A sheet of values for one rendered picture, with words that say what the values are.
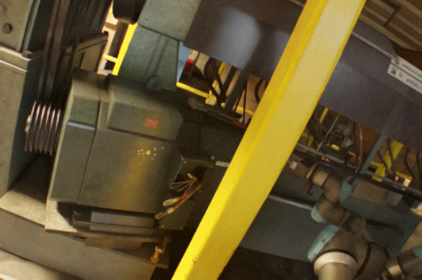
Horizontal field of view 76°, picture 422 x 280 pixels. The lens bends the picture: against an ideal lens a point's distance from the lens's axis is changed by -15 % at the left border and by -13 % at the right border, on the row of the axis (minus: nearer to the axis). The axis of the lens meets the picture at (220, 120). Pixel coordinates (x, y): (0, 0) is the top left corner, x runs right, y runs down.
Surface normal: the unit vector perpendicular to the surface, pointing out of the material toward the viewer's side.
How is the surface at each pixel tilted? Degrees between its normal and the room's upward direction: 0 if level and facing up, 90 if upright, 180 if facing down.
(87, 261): 90
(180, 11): 90
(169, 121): 90
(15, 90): 90
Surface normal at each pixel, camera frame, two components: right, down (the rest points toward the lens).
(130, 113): 0.39, 0.44
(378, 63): 0.16, 0.15
